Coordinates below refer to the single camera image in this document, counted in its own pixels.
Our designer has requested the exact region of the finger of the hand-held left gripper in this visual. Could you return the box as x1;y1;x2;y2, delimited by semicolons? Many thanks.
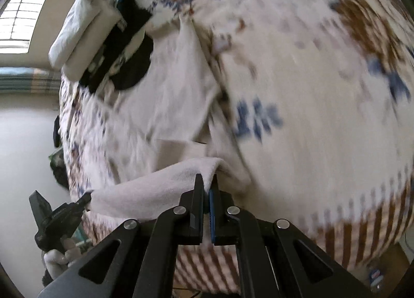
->
65;192;93;218

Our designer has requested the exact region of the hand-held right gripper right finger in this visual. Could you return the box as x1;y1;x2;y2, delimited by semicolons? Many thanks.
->
209;184;377;298

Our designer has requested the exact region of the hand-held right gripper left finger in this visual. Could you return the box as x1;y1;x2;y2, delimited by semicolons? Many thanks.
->
37;173;205;298

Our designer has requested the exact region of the white towel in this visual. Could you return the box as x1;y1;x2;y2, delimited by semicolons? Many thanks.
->
87;18;255;224

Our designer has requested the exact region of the person's left hand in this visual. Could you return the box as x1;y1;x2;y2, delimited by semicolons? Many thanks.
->
43;237;86;283

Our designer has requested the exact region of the striped curtain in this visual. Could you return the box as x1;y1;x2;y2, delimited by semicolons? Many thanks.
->
0;67;63;94

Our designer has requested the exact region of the black and white garment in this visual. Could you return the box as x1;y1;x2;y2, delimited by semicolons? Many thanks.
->
78;0;155;92

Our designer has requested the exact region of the folded white cloth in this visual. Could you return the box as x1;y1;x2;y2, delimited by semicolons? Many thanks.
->
62;0;126;81
48;0;98;70

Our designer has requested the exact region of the floral bed blanket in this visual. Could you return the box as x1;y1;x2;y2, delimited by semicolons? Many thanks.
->
57;0;414;295

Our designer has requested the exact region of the window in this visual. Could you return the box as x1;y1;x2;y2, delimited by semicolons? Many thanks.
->
0;0;63;56

